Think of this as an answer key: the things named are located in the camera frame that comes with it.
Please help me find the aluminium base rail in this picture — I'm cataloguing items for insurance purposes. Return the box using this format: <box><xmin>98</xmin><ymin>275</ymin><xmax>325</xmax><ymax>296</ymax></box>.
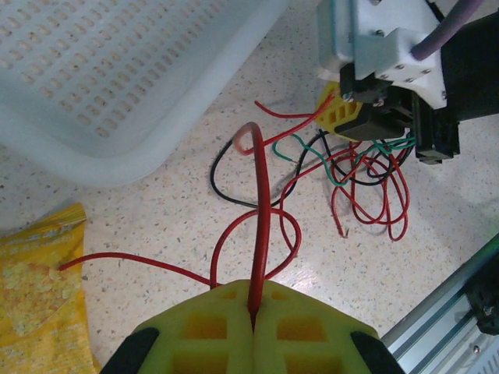
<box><xmin>380</xmin><ymin>232</ymin><xmax>499</xmax><ymax>374</ymax></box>

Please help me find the thin green cable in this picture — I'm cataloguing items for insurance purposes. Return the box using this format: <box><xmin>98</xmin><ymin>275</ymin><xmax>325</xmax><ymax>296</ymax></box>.
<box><xmin>271</xmin><ymin>132</ymin><xmax>416</xmax><ymax>189</ymax></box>

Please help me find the yellow snack bag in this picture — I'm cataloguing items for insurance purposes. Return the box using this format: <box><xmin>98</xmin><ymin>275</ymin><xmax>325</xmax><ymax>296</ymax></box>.
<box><xmin>0</xmin><ymin>202</ymin><xmax>103</xmax><ymax>374</ymax></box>

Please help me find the thin black cable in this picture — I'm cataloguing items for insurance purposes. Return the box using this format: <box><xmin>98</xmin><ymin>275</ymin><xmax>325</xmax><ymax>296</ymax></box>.
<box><xmin>210</xmin><ymin>130</ymin><xmax>414</xmax><ymax>208</ymax></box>

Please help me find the white plastic basket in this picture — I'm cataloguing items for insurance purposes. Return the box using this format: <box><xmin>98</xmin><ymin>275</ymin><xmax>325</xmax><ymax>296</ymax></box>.
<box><xmin>0</xmin><ymin>0</ymin><xmax>289</xmax><ymax>189</ymax></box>

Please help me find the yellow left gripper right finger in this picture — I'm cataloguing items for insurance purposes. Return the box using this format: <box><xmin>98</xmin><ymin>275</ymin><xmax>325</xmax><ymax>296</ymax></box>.
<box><xmin>252</xmin><ymin>279</ymin><xmax>403</xmax><ymax>374</ymax></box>

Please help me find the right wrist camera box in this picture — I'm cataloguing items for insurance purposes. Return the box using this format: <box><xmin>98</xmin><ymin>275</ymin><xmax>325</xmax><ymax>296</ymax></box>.
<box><xmin>315</xmin><ymin>0</ymin><xmax>448</xmax><ymax>110</ymax></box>

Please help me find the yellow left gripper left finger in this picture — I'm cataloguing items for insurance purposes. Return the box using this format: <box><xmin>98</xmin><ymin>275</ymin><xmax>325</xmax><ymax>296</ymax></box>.
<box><xmin>99</xmin><ymin>278</ymin><xmax>254</xmax><ymax>374</ymax></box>

